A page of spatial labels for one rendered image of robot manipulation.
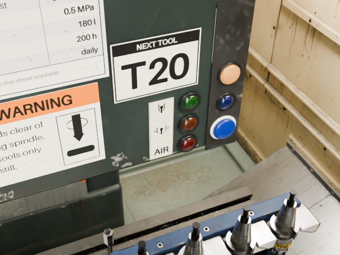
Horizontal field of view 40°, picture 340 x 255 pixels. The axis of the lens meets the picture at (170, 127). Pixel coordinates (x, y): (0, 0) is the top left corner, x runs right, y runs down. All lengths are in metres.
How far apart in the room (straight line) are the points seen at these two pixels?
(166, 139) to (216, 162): 1.55
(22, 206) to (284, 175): 0.91
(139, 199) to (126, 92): 1.46
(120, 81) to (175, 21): 0.08
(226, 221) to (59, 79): 0.66
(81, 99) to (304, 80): 1.25
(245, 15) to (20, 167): 0.29
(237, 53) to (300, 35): 1.11
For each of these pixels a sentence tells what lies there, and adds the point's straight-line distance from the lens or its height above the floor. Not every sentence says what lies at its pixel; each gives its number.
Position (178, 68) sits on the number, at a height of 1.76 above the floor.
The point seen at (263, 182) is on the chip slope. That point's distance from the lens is 1.75.
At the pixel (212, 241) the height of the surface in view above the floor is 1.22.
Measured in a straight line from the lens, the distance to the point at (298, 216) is 1.10.
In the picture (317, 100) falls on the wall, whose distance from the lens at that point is 1.62.
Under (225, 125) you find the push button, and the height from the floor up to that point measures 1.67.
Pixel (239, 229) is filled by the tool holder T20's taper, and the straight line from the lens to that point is 0.97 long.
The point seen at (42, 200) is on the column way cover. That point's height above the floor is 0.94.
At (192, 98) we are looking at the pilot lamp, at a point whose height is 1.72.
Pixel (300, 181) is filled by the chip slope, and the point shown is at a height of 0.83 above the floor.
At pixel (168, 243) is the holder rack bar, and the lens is 1.00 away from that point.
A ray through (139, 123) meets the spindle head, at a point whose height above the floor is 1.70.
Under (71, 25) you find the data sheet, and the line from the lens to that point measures 0.44.
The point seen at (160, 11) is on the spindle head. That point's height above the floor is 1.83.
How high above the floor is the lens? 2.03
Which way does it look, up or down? 40 degrees down
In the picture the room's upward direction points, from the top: 1 degrees clockwise
